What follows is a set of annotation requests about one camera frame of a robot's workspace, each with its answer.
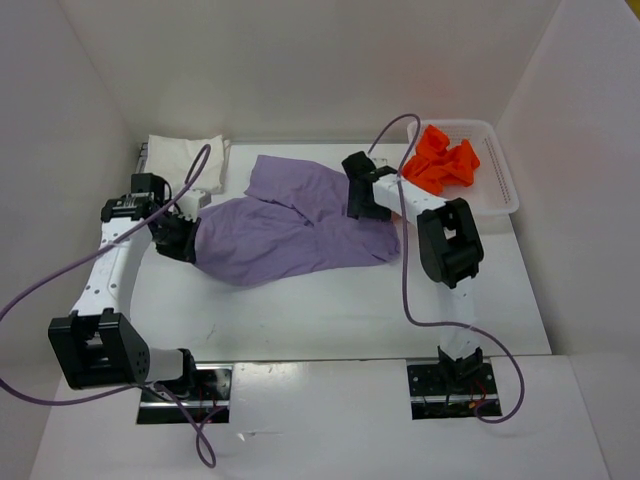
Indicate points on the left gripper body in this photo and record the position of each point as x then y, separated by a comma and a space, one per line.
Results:
172, 240

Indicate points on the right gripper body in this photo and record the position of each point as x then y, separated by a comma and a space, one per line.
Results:
365, 208

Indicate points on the white t shirt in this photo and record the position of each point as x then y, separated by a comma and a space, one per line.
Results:
172, 159

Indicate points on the purple t shirt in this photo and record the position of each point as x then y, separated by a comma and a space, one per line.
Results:
292, 220

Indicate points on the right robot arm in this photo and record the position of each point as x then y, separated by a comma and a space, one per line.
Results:
449, 247

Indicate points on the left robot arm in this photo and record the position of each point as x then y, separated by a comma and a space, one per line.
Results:
96, 345

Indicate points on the orange t shirt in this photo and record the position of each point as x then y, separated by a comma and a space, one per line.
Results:
436, 165

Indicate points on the white plastic basket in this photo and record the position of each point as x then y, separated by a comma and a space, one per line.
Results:
493, 192

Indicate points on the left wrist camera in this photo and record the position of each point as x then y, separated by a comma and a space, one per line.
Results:
191, 202

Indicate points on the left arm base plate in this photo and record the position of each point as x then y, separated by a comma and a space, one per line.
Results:
208, 401

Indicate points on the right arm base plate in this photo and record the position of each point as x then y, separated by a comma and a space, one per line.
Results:
432, 397

